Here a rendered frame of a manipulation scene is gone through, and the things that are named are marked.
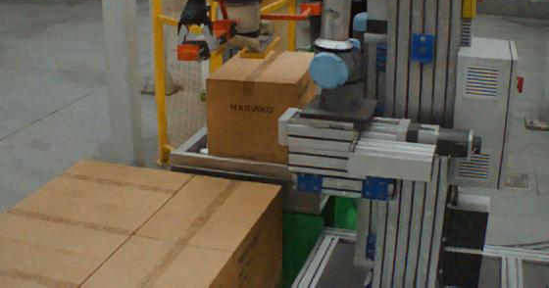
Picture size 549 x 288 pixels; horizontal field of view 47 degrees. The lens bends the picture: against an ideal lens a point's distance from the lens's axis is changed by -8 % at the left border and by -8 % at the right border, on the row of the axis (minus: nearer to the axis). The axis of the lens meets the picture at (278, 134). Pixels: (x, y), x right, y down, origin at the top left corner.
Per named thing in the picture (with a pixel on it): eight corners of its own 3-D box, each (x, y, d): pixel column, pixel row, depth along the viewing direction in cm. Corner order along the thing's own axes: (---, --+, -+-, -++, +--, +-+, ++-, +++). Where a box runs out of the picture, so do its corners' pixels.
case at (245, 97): (243, 122, 360) (242, 49, 347) (318, 128, 352) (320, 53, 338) (208, 165, 305) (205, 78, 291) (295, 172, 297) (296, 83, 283)
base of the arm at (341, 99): (367, 101, 229) (368, 72, 225) (359, 114, 215) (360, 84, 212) (324, 97, 233) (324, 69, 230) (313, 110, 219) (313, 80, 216)
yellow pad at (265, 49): (258, 40, 293) (258, 28, 291) (280, 41, 291) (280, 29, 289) (239, 58, 261) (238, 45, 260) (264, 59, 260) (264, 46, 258)
